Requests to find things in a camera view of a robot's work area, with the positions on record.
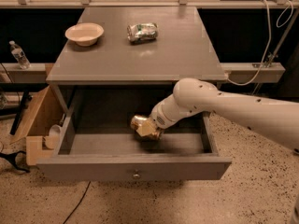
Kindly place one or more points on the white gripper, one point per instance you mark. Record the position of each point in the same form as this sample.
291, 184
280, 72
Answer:
159, 117

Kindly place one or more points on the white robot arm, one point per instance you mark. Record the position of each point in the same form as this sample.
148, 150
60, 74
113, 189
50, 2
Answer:
274, 119

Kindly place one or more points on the round metal drawer knob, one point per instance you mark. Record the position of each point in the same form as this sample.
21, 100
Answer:
136, 175

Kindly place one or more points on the grey open top drawer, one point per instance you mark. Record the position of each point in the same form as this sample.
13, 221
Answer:
98, 144

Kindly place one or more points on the crushed green soda can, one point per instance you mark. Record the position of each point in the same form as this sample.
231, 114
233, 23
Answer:
142, 32

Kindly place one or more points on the grey wooden cabinet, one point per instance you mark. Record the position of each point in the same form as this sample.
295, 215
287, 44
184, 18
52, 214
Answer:
182, 49

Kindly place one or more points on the white cup in box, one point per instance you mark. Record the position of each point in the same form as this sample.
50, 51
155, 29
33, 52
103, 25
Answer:
53, 139

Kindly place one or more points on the light wooden box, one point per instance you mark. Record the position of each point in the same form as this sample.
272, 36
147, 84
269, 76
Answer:
43, 111

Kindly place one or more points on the white ceramic bowl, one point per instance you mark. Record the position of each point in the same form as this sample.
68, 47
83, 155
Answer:
84, 34

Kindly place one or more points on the clear plastic water bottle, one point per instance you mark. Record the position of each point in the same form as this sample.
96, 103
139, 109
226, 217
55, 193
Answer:
19, 55

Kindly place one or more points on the grey ledge rail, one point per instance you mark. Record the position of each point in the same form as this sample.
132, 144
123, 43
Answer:
237, 72

